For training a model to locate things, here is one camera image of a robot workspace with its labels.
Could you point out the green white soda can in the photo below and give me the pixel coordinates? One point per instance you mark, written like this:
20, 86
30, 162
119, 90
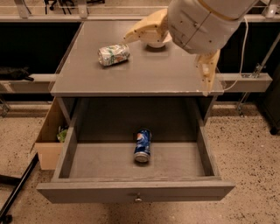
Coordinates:
113, 54

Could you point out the black stand leg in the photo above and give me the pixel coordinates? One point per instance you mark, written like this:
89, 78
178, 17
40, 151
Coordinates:
17, 184

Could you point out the grey wooden cabinet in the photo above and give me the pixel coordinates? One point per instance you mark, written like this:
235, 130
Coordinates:
148, 72

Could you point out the grey open top drawer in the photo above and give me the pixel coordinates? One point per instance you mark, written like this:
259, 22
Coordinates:
97, 162

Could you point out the white paper bowl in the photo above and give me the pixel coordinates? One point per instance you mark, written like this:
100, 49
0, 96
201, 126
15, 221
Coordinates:
156, 44

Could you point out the blue pepsi can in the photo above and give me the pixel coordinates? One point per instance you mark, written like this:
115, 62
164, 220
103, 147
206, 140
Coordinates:
142, 153

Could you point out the metal diagonal brace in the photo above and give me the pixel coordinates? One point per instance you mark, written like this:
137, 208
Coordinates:
257, 81

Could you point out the green snack bag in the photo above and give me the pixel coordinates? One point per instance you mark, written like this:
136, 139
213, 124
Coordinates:
62, 134

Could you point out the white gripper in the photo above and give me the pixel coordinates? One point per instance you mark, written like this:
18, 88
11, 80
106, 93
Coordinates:
201, 27

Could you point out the brown cardboard box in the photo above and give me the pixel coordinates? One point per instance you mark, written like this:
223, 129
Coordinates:
47, 144

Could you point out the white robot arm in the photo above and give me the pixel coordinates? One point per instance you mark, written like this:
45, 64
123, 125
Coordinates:
200, 27

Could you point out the black object on ledge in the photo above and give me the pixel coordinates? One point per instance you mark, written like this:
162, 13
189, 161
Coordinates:
8, 73

